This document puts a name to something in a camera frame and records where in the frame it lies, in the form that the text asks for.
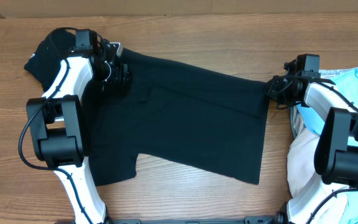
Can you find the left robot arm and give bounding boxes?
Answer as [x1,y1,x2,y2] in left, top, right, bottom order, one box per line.
[18,29,131,223]

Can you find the white pink garment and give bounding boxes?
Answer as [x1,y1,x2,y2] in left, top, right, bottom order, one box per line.
[287,106,348,223]

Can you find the cardboard back wall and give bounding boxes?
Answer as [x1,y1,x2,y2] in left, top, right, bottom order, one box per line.
[0,0,358,18]

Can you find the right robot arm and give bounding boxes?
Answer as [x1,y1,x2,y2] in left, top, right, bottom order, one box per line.
[265,54,358,224]

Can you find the black t-shirt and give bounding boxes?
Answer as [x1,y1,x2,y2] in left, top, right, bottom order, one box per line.
[82,46,270,187]

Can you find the light blue garment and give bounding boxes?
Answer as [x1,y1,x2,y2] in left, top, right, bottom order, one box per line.
[295,63,358,224]

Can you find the folded black garment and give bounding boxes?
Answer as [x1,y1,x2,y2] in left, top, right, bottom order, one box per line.
[24,30,75,91]

